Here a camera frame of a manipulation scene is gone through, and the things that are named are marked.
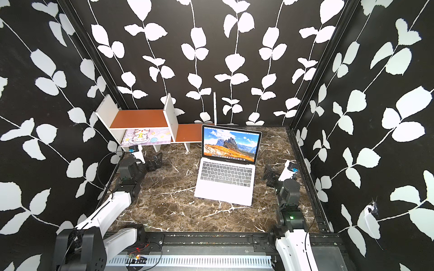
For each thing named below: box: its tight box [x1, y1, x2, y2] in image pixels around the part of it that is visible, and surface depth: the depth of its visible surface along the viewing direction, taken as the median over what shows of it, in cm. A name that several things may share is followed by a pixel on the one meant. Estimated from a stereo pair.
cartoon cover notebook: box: [120, 128, 172, 147], surface depth 100 cm
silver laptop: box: [193, 124, 263, 207], surface depth 89 cm
